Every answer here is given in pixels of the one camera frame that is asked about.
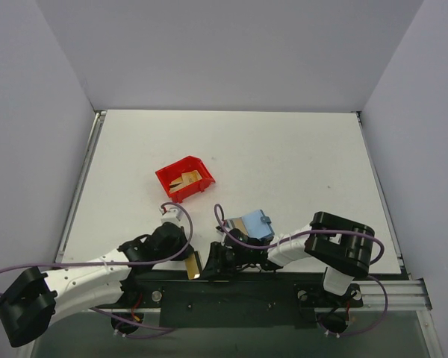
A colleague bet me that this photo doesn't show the blue leather card holder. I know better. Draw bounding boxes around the blue leather card holder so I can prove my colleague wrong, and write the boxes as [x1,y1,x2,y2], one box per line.
[240,210,274,242]

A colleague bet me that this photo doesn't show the red plastic bin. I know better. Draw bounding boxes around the red plastic bin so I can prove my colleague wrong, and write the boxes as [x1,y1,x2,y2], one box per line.
[155,156,216,203]

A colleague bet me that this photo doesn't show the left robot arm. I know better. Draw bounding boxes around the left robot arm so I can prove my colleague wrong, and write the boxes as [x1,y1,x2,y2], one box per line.
[0,222,193,348]

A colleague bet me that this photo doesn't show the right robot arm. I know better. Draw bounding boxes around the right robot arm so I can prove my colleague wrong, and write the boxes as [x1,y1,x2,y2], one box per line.
[200,210,380,305]

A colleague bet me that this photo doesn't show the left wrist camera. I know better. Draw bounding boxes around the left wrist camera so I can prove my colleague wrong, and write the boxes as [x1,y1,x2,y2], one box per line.
[161,207,184,227]

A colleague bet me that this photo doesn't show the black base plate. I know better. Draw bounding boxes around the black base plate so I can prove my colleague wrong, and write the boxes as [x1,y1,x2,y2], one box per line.
[102,270,363,329]

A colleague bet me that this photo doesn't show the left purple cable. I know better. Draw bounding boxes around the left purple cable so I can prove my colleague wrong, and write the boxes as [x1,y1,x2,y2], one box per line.
[0,202,195,339]

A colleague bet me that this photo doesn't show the left aluminium side rail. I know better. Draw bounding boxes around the left aluminium side rail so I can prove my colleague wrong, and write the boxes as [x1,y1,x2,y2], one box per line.
[55,110,107,263]

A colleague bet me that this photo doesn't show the aluminium side rail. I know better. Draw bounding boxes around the aluminium side rail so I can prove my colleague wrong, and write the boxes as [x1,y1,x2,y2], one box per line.
[354,111,411,277]
[55,110,107,263]

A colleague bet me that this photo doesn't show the right aluminium side rail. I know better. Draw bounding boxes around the right aluminium side rail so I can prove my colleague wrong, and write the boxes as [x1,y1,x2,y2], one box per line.
[354,111,411,277]

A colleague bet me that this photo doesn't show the aluminium front rail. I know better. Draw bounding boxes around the aluminium front rail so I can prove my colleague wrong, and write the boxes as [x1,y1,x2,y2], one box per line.
[29,277,433,313]

